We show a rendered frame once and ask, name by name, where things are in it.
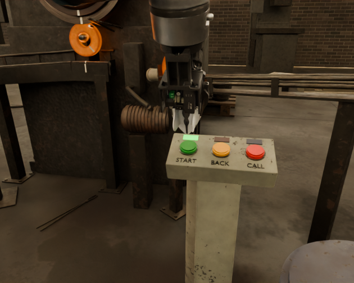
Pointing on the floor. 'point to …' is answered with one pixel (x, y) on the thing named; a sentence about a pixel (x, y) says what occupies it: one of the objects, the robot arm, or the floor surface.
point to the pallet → (226, 101)
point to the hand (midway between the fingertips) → (187, 126)
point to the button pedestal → (219, 196)
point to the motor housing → (143, 147)
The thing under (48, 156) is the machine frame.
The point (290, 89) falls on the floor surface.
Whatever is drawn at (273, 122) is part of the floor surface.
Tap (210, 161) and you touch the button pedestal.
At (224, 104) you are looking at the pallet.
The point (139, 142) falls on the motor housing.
